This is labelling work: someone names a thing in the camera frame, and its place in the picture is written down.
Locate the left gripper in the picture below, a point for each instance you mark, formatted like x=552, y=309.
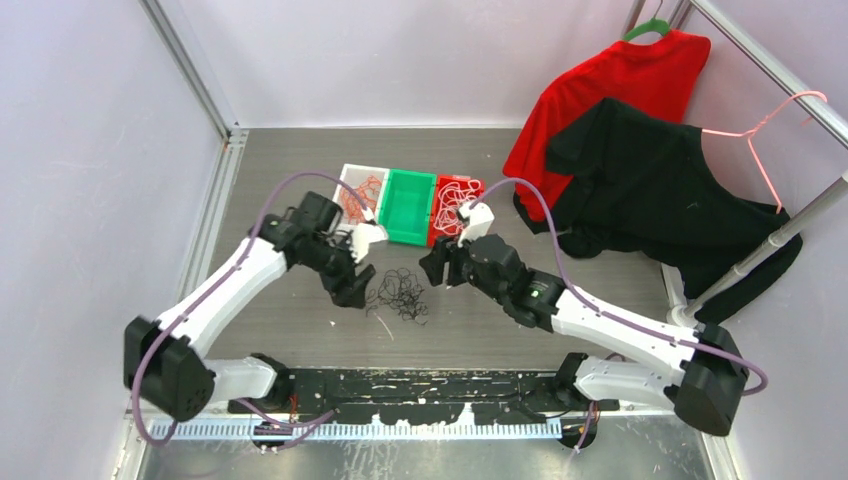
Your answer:
x=355, y=293

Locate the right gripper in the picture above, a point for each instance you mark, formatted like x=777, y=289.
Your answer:
x=434, y=264

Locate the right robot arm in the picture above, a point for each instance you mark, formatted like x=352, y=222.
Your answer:
x=697, y=373

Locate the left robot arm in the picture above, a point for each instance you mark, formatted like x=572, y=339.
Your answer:
x=166, y=360

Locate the green plastic bin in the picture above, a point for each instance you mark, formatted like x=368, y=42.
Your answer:
x=406, y=206

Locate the red plastic bin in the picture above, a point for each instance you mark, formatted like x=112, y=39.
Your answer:
x=451, y=191

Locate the black t-shirt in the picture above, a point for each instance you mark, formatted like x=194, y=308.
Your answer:
x=642, y=184

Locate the red t-shirt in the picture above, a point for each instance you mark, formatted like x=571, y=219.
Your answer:
x=657, y=78

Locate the green hanger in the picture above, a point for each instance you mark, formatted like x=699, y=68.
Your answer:
x=653, y=25

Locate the metal clothes rack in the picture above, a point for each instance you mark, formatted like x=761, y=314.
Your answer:
x=682, y=311

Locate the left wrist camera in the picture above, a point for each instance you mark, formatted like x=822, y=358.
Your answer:
x=364, y=234

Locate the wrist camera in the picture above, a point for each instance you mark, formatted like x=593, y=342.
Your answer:
x=364, y=234
x=476, y=218

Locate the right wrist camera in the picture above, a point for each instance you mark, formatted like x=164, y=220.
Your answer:
x=476, y=218

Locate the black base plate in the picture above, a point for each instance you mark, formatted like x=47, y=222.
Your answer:
x=425, y=397

